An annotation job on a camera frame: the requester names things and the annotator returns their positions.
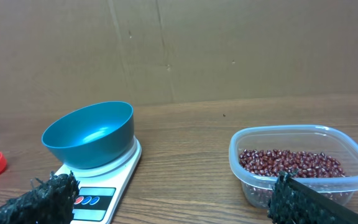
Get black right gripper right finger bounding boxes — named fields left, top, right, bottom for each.
left=267, top=171, right=358, bottom=224

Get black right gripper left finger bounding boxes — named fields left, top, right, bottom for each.
left=0, top=172, right=80, bottom=224

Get white digital kitchen scale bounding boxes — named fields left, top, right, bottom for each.
left=55, top=138, right=142, bottom=224

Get teal blue bowl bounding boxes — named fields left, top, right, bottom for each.
left=42, top=101, right=134, bottom=169

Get red adzuki beans in container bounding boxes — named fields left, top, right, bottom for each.
left=239, top=149, right=346, bottom=178

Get clear plastic food container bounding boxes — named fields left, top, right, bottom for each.
left=229, top=124, right=358, bottom=208

